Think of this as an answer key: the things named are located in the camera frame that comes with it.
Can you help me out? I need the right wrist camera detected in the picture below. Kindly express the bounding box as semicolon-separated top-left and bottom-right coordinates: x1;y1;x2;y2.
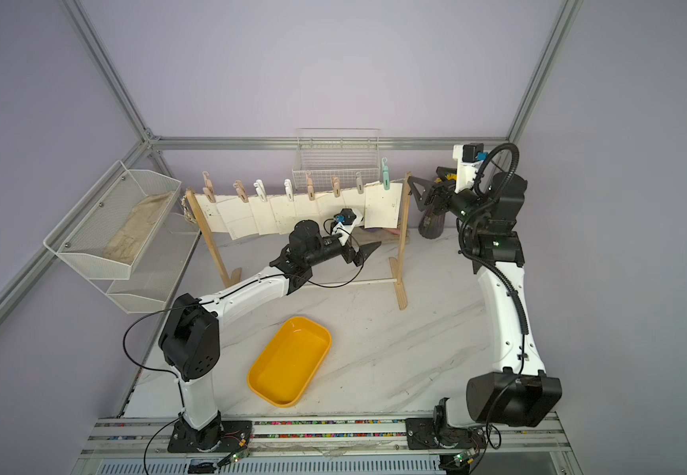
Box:
452;142;487;181

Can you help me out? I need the dark vase with yellow flowers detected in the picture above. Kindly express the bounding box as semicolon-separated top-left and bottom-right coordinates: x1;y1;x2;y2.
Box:
418;199;446;239

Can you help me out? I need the white wire wall basket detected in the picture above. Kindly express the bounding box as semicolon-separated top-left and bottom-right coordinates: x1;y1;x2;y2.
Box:
291;128;381;193

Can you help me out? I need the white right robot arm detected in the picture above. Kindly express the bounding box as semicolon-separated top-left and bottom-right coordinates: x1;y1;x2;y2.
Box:
409;142;562;447

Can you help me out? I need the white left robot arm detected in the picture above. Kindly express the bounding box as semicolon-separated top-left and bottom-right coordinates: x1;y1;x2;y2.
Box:
158;220;382;431

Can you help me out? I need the yellow plastic tray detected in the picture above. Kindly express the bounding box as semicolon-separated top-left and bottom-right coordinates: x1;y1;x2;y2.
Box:
246;316;333;408

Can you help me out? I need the white clothespin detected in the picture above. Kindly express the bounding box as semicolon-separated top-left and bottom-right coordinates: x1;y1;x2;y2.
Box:
284;179;295;202
253;179;268;202

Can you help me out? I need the pink clothespin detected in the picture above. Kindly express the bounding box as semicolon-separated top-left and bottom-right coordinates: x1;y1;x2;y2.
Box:
202;171;216;203
234;180;249;203
305;170;316;201
331;175;341;198

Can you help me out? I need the wooden clothesline rack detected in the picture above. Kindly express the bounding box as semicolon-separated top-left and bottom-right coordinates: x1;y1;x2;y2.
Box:
184;171;414;311

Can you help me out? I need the beige cloth in basket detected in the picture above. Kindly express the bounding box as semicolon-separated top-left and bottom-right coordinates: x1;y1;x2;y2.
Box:
102;193;173;264

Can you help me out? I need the teal clothespin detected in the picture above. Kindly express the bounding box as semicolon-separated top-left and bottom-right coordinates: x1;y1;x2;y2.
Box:
380;158;391;191

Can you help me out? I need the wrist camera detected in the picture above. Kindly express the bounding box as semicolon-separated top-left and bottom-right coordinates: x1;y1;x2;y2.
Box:
452;142;487;181
333;208;360;228

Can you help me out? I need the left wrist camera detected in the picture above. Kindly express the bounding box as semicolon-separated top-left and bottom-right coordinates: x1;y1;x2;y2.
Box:
333;208;360;228

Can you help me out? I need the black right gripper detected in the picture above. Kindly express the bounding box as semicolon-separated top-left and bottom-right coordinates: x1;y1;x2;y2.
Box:
411;169;490;235

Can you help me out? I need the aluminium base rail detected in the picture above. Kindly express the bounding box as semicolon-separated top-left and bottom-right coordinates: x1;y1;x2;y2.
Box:
71;413;583;474

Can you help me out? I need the white mesh shelf basket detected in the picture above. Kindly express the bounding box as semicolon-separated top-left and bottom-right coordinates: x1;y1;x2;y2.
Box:
44;161;200;314

